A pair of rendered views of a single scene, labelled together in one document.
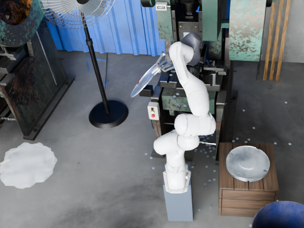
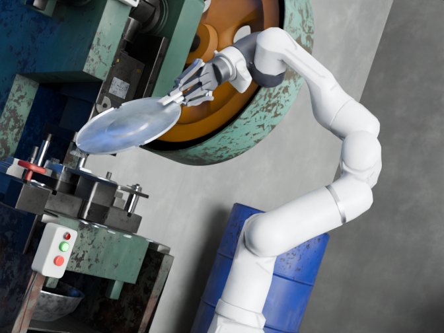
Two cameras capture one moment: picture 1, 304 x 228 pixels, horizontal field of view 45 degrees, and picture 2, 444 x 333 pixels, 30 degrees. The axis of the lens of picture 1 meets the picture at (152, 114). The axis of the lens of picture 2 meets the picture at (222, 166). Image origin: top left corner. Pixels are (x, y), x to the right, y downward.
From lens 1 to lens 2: 2.71 m
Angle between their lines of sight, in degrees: 78
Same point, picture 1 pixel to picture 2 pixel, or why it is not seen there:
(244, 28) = not seen: hidden behind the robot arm
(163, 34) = (94, 61)
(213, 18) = (180, 59)
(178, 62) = (303, 53)
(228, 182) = not seen: outside the picture
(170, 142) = (305, 213)
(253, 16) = (303, 45)
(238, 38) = not seen: hidden behind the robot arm
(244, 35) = (287, 74)
